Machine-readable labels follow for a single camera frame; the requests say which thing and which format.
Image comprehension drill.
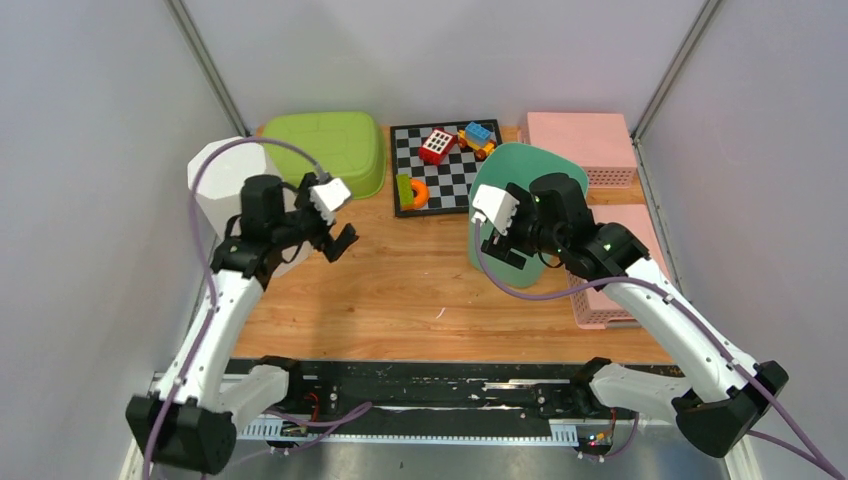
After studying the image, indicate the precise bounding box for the green flat toy brick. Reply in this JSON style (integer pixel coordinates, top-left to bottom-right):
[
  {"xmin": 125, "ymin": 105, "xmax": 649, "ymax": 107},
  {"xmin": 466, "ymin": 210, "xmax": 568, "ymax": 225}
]
[{"xmin": 395, "ymin": 174, "xmax": 416, "ymax": 211}]

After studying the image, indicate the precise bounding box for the pink perforated plastic basket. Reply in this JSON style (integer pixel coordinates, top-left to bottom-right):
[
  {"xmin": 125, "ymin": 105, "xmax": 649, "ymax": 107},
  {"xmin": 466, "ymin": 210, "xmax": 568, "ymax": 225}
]
[{"xmin": 570, "ymin": 204, "xmax": 671, "ymax": 330}]

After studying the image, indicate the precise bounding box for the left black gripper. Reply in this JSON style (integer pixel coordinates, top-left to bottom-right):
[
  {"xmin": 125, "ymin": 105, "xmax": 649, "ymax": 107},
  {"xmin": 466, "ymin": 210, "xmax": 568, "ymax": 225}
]
[{"xmin": 272, "ymin": 175, "xmax": 358, "ymax": 261}]

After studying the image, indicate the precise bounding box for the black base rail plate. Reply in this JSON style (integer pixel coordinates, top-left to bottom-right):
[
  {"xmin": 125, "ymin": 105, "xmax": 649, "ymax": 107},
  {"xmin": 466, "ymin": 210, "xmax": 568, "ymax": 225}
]
[{"xmin": 225, "ymin": 358, "xmax": 677, "ymax": 440}]

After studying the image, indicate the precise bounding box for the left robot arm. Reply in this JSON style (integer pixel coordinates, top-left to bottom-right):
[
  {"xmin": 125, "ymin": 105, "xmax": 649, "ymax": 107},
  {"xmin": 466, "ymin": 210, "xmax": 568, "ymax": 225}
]
[{"xmin": 125, "ymin": 173, "xmax": 358, "ymax": 478}]

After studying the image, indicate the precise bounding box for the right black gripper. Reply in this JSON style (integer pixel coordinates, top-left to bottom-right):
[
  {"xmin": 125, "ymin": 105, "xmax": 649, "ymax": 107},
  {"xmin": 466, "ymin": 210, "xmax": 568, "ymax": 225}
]
[{"xmin": 480, "ymin": 183, "xmax": 565, "ymax": 269}]

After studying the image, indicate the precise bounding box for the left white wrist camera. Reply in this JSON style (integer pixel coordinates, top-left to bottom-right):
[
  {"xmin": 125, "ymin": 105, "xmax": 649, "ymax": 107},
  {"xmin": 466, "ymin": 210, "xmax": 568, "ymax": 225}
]
[{"xmin": 309, "ymin": 178, "xmax": 353, "ymax": 226}]

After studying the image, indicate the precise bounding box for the blue yellow toy car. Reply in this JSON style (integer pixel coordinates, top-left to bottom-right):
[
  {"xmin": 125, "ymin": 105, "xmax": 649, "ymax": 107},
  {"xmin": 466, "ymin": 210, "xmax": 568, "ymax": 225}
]
[{"xmin": 457, "ymin": 122, "xmax": 497, "ymax": 161}]

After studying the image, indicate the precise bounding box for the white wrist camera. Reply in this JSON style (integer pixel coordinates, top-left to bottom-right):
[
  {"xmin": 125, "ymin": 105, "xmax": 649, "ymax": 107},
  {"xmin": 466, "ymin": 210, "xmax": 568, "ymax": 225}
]
[
  {"xmin": 471, "ymin": 184, "xmax": 520, "ymax": 236},
  {"xmin": 309, "ymin": 178, "xmax": 353, "ymax": 226}
]

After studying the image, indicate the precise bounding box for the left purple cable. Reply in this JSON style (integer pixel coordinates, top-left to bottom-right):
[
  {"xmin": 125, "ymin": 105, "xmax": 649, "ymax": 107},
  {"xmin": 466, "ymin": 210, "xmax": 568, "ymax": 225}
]
[{"xmin": 140, "ymin": 137, "xmax": 374, "ymax": 480}]

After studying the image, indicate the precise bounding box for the green bin with white liner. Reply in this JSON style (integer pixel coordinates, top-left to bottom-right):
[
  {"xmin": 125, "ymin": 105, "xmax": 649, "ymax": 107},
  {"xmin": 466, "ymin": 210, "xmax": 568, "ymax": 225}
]
[{"xmin": 470, "ymin": 142, "xmax": 589, "ymax": 289}]

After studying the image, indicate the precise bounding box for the black grey checkerboard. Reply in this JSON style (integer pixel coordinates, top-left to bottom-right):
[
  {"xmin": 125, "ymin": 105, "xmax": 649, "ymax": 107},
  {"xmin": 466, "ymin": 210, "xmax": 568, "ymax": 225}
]
[{"xmin": 388, "ymin": 121, "xmax": 482, "ymax": 218}]

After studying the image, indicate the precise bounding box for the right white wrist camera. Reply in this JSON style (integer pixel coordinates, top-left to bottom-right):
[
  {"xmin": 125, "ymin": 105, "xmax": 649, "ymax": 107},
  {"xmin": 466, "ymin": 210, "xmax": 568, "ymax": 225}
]
[{"xmin": 471, "ymin": 184, "xmax": 520, "ymax": 236}]

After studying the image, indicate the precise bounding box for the red window toy brick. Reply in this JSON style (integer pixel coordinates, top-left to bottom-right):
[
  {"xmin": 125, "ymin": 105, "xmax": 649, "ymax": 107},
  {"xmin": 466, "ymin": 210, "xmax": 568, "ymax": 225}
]
[{"xmin": 418, "ymin": 128, "xmax": 457, "ymax": 166}]

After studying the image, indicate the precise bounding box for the large green plastic container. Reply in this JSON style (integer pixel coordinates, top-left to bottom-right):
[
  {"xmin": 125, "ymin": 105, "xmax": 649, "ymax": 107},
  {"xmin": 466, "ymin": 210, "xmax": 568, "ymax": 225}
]
[{"xmin": 256, "ymin": 111, "xmax": 387, "ymax": 200}]

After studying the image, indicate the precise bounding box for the orange arch toy block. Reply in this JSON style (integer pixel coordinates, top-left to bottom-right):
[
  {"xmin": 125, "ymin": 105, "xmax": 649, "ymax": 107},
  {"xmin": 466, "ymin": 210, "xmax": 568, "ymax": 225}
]
[{"xmin": 412, "ymin": 179, "xmax": 430, "ymax": 210}]

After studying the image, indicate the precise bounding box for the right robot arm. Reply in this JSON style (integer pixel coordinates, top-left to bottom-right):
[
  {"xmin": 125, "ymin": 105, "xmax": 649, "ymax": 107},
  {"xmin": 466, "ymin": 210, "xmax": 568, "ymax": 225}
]
[{"xmin": 471, "ymin": 173, "xmax": 788, "ymax": 458}]

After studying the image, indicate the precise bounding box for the white plastic bin liner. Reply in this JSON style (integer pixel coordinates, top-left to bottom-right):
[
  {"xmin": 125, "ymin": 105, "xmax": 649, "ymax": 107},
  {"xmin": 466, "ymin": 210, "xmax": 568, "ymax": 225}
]
[{"xmin": 187, "ymin": 136, "xmax": 314, "ymax": 278}]

